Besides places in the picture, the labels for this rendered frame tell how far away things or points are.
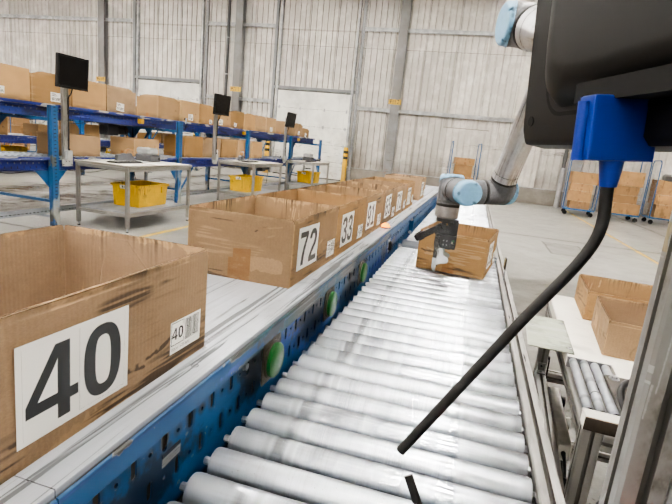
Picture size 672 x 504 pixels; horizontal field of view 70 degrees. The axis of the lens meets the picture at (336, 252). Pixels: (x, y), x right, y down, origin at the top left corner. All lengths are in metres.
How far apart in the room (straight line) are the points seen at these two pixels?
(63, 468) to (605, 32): 0.59
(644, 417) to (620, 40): 0.32
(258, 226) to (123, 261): 0.40
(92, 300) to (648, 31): 0.55
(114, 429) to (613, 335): 1.25
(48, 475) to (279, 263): 0.75
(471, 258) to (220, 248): 1.17
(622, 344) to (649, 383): 1.02
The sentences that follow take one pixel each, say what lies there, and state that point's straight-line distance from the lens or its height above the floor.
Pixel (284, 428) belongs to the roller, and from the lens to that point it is 0.91.
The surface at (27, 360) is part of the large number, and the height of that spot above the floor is 1.00.
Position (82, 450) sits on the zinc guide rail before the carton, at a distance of 0.62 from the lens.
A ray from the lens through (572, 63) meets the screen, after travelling 0.37.
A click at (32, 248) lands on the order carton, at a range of 0.94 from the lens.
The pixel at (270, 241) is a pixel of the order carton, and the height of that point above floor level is 0.99.
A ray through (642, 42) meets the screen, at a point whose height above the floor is 1.30.
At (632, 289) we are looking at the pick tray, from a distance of 2.11.
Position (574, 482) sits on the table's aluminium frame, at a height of 0.60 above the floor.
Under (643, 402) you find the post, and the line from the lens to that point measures 0.51.
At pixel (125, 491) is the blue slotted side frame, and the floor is 0.78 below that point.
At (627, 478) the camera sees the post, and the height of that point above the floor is 0.97.
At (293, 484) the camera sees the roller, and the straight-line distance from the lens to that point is 0.79.
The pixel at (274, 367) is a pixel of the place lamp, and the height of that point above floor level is 0.80.
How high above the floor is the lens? 1.23
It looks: 12 degrees down
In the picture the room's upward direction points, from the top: 6 degrees clockwise
